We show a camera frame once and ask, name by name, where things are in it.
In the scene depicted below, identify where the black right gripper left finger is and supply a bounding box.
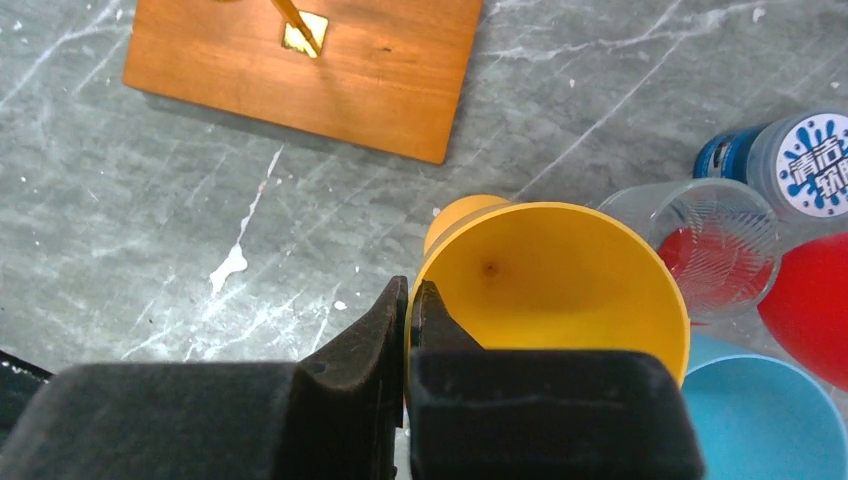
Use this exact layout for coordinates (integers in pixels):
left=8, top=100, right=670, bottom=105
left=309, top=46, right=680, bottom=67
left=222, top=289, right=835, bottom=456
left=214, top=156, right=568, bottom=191
left=1, top=276, right=408, bottom=479

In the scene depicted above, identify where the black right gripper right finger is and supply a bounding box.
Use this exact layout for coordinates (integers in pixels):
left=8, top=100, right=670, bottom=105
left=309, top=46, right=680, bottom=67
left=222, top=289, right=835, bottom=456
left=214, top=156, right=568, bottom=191
left=407, top=281, right=706, bottom=479

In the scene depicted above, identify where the orange wine glass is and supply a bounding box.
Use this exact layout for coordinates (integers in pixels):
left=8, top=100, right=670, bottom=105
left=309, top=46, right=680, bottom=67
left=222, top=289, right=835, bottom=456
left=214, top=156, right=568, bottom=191
left=411, top=194, right=691, bottom=383

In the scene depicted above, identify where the light blue wine glass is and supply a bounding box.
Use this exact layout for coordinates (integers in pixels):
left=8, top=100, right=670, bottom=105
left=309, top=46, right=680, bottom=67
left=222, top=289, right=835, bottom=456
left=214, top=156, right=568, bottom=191
left=682, top=334, right=847, bottom=479

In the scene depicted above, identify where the clear wine glass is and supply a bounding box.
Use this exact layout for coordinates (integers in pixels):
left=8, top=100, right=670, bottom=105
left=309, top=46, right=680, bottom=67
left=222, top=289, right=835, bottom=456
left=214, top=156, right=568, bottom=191
left=596, top=178, right=782, bottom=325

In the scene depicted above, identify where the gold wire wine glass rack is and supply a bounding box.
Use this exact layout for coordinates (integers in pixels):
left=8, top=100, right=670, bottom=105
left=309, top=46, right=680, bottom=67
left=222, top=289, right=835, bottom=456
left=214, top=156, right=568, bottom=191
left=123, top=1, right=482, bottom=164

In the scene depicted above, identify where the red wine glass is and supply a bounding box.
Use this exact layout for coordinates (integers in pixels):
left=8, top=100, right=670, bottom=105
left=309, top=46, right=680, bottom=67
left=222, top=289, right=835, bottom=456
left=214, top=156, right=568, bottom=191
left=658, top=228, right=847, bottom=390

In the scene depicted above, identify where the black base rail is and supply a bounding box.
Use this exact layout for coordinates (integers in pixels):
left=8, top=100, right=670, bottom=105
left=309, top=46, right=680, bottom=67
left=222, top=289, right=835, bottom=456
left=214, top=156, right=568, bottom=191
left=1, top=351, right=53, bottom=443

